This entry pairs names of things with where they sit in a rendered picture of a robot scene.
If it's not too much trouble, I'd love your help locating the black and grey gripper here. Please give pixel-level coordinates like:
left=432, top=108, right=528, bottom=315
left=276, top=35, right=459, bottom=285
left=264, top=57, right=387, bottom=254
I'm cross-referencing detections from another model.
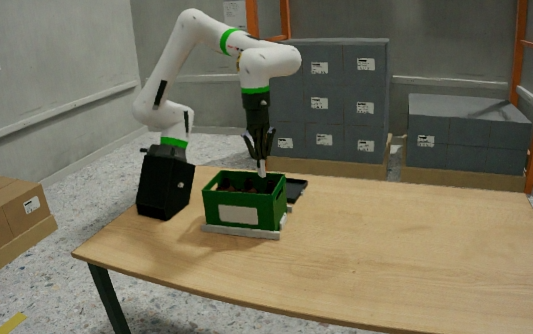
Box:
left=241, top=108, right=276, bottom=178

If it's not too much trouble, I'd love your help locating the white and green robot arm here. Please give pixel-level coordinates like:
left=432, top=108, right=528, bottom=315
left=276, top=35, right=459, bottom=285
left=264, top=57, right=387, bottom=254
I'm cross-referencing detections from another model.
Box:
left=132, top=9, right=301, bottom=162

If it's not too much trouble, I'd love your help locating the green bottle crate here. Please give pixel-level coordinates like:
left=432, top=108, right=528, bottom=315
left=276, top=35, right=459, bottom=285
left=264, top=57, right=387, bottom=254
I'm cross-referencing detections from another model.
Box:
left=205, top=170, right=287, bottom=231

